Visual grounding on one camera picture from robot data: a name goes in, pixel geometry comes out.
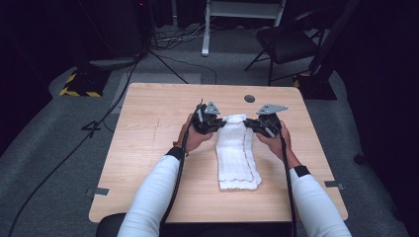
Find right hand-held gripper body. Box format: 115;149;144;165
255;103;290;139

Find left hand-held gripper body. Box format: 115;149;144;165
190;100;222;135

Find white towel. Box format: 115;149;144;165
214;113;263;192

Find person's left hand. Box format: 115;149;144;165
177;113;214;154

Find person's right hand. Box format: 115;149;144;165
255;119;303;170

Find black folding chair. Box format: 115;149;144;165
244;8;328;87

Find grey tape piece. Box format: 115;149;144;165
323;180;346;192
85;187;110;198

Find person's dark clothed legs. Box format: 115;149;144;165
95;212;294;237

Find black equipment cabinet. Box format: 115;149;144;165
87;0;153;69

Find black yellow striped stand base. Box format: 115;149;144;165
59;66;112;99

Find red bracelet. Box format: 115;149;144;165
172;140;190;157

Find thin black floor cable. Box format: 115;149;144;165
157;52;218;86

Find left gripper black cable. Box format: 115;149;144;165
159;102;205;228

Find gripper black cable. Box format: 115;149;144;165
159;102;205;228
278;129;297;237

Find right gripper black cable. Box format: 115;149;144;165
278;129;297;237

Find black stand with post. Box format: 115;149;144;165
293;0;363;102

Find bundle of floor cables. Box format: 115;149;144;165
149;23;218;52

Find white desk frame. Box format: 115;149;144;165
201;0;288;58

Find long black floor cable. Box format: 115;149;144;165
7;48;146;237

